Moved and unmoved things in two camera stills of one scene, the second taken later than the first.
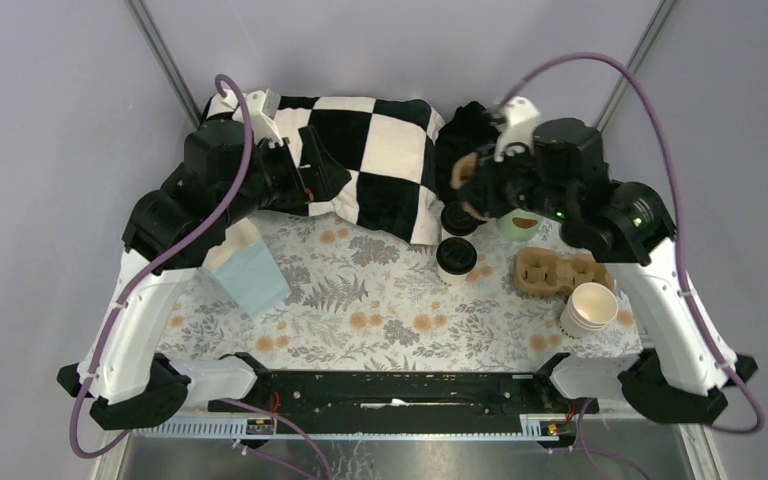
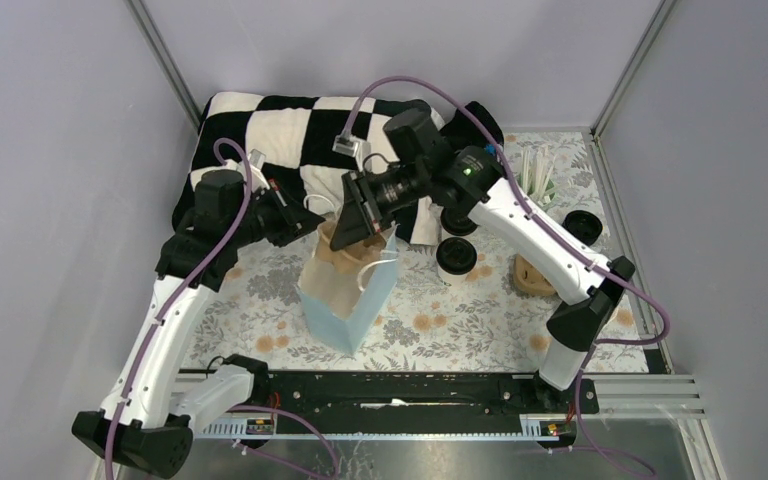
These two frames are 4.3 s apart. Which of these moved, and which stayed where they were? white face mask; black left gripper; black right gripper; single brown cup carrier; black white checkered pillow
Moved: white face mask; black right gripper; black left gripper; single brown cup carrier
Stayed: black white checkered pillow
